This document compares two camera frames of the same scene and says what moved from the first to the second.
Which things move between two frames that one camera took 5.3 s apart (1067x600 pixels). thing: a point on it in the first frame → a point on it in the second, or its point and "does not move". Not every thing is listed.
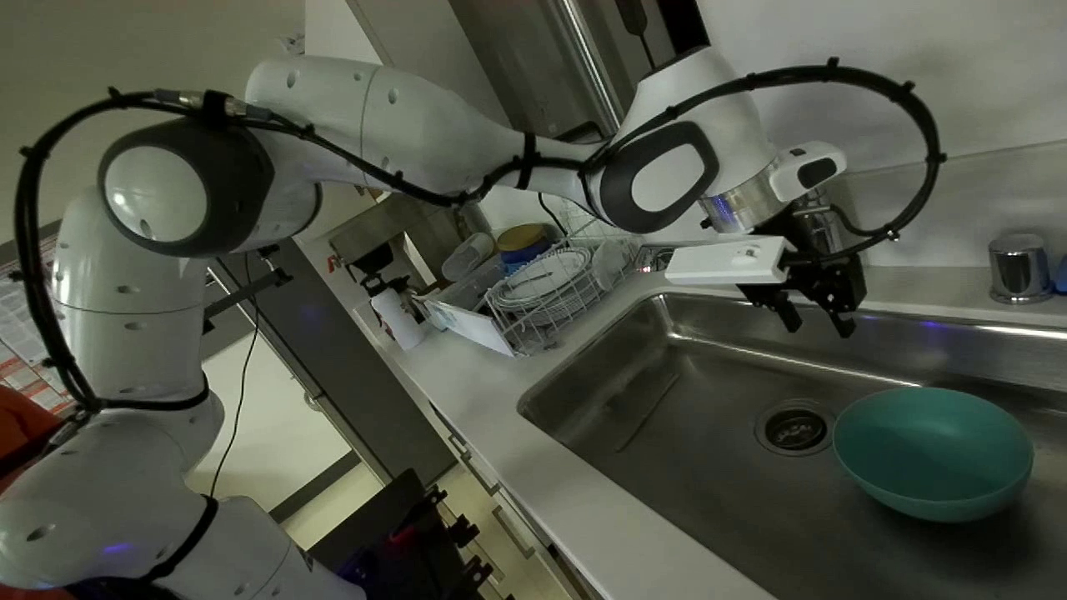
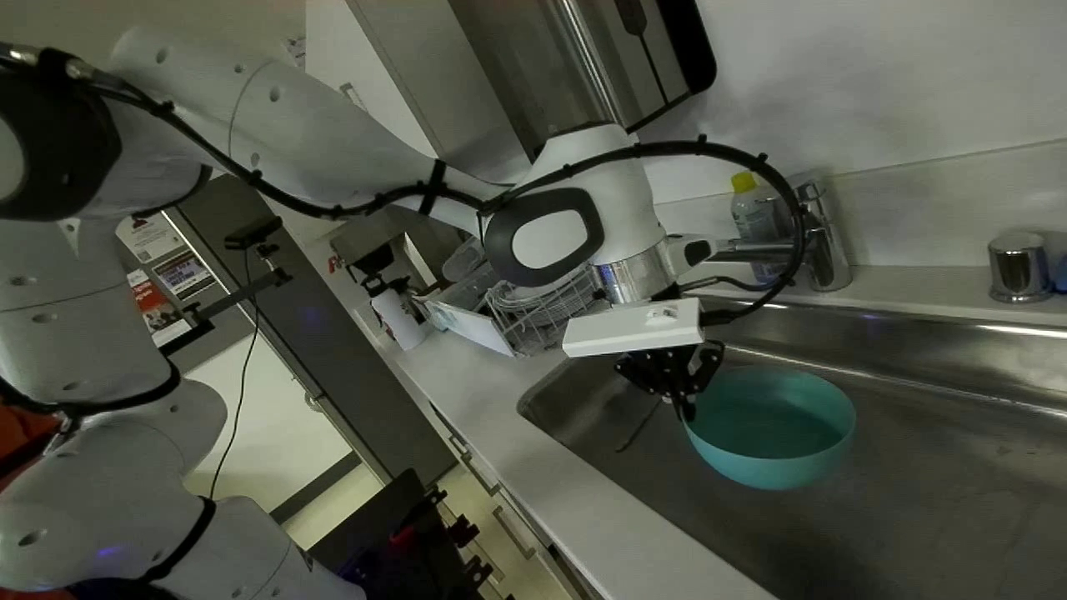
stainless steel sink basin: (720, 421) does not move
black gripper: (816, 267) → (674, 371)
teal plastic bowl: (932, 451) → (768, 429)
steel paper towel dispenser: (567, 69) does not move
